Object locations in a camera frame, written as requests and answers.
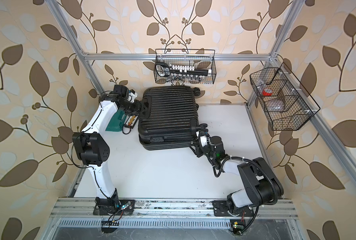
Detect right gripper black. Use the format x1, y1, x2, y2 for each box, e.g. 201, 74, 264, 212
189, 140, 216, 160

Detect black hard-shell suitcase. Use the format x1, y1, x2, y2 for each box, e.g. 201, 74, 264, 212
138, 86, 201, 151

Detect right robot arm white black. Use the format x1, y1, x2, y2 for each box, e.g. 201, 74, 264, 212
192, 124, 284, 216

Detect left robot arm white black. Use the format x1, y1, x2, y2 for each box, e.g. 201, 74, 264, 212
72, 85, 149, 212

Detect small black tray orange parts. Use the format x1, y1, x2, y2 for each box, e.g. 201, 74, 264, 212
122, 116, 138, 135

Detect green plastic tool case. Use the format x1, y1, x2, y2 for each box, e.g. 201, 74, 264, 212
105, 110, 126, 132

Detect red item in basket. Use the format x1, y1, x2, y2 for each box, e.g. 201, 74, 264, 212
262, 88, 273, 97

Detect clear plastic bag in basket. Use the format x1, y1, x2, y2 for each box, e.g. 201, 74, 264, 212
266, 99, 286, 113

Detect socket set black rail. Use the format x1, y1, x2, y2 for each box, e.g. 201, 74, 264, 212
154, 62, 213, 77

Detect back wire basket black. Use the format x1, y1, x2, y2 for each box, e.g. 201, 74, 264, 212
153, 48, 217, 85

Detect wire basket black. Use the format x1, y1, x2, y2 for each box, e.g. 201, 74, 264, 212
153, 48, 217, 85
250, 63, 321, 131

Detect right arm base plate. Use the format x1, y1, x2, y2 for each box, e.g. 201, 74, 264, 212
212, 200, 255, 218

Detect right wire basket black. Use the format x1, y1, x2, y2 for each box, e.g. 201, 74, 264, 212
250, 63, 321, 131

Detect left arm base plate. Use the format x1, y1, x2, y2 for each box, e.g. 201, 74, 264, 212
93, 198, 136, 216

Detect aluminium front rail frame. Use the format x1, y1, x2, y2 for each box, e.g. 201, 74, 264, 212
41, 198, 306, 240

